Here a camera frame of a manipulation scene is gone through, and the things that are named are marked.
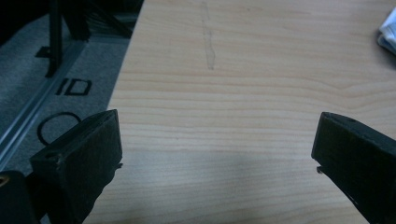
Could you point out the grey metal floor rail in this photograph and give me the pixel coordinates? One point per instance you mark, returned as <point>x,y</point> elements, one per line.
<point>34,105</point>

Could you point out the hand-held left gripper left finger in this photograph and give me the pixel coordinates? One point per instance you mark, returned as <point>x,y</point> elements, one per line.
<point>84,155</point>

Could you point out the black metal stand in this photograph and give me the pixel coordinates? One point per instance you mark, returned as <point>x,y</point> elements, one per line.
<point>55,37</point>

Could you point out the blue white striped towel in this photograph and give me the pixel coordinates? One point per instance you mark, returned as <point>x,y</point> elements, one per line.
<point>389,31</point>

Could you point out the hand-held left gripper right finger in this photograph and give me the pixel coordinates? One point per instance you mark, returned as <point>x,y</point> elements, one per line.
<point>358,155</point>

